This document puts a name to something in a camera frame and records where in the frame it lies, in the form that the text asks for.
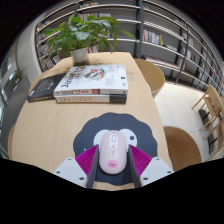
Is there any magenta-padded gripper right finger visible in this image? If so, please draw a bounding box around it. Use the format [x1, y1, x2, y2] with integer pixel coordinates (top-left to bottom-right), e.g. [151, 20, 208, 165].
[127, 144, 174, 188]

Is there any thick book white spine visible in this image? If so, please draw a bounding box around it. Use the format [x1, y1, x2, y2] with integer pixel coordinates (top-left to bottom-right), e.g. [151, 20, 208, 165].
[54, 93, 128, 104]

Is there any small potted floor plant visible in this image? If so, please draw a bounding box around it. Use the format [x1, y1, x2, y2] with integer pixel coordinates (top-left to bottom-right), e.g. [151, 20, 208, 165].
[11, 68, 26, 86]

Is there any group of wooden slatted chairs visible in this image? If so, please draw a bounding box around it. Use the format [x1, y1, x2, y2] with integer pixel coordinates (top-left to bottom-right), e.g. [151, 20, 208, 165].
[191, 84, 224, 161]

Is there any grey low counter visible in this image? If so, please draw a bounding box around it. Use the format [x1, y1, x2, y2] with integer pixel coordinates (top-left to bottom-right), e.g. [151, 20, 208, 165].
[0, 74, 33, 154]

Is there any tan round-back chair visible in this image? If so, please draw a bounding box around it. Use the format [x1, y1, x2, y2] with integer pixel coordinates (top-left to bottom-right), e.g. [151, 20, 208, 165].
[133, 58, 166, 99]
[7, 123, 16, 159]
[163, 125, 203, 173]

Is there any green potted plant white pot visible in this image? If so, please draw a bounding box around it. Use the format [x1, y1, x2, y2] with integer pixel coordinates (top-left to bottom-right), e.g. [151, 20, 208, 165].
[42, 13, 138, 66]

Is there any white illustrated cover book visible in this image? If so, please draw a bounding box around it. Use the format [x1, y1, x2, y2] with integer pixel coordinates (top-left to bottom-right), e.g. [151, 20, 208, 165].
[53, 64, 129, 97]

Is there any dark sheep-face mouse pad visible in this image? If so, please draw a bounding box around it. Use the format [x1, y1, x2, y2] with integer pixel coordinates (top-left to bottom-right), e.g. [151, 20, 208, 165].
[73, 112, 158, 187]

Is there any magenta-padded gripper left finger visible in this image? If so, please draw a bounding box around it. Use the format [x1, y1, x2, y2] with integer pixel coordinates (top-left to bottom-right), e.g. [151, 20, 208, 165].
[53, 144, 100, 189]

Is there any grey bookshelf unit with books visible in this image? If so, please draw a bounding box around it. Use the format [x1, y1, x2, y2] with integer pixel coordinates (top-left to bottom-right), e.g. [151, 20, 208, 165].
[34, 0, 224, 98]

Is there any pale pink computer mouse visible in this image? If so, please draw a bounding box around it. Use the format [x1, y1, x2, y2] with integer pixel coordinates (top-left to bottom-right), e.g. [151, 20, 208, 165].
[98, 129, 128, 175]

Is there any black hardcover book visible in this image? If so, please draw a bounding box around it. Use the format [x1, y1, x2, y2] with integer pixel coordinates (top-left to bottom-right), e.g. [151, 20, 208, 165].
[27, 73, 66, 103]

